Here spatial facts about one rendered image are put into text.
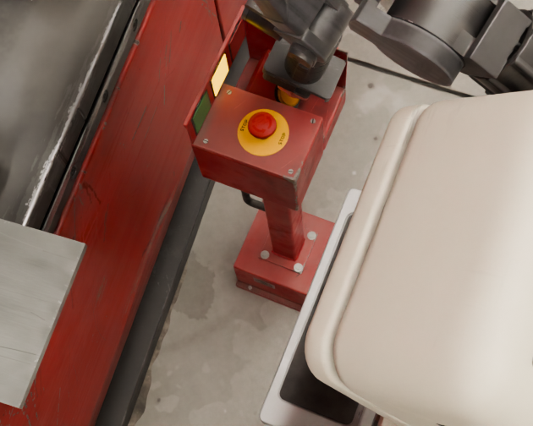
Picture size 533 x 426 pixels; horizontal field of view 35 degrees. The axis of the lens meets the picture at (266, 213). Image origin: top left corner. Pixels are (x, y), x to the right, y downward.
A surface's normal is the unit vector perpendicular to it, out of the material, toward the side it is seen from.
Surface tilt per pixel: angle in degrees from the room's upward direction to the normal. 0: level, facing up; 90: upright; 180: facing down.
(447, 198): 42
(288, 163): 0
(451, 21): 33
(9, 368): 0
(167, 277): 0
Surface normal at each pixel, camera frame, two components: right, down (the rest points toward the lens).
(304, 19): 0.57, 0.37
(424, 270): -0.67, -0.48
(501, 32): 0.34, 0.23
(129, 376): -0.06, -0.34
